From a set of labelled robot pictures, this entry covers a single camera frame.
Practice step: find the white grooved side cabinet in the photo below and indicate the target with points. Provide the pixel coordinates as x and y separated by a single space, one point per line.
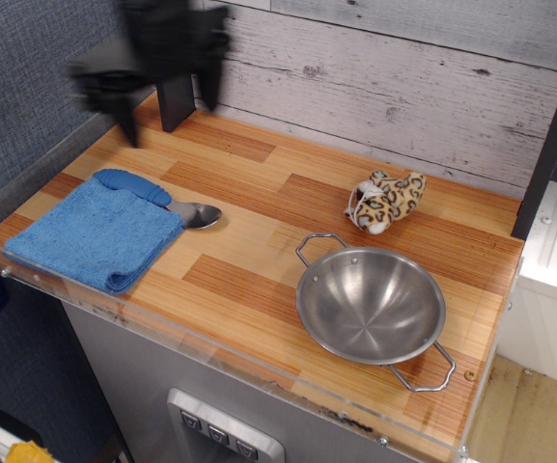
528 329

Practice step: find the silver dispenser button panel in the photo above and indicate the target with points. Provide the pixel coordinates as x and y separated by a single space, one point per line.
207 434

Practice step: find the leopard print plush toy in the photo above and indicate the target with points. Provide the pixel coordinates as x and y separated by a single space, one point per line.
376 203

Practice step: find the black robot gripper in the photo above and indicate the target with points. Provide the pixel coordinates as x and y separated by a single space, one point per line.
162 40

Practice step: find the dark left vertical post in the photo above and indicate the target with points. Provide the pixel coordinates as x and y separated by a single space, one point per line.
175 100

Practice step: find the yellow object at bottom left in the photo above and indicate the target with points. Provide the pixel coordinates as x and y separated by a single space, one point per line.
28 452

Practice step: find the blue towel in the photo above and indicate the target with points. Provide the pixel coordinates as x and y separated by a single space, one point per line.
100 237

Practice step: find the blue handled metal spoon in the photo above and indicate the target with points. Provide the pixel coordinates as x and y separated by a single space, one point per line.
194 216

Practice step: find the stainless steel bowl with handles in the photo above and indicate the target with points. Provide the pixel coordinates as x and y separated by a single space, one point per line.
375 307

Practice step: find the clear acrylic table guard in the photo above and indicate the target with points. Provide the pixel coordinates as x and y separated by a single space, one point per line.
225 296

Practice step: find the dark right vertical post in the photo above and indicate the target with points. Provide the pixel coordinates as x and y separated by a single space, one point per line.
538 183

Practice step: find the dark vertical post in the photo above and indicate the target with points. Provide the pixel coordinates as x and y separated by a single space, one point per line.
538 183
175 100

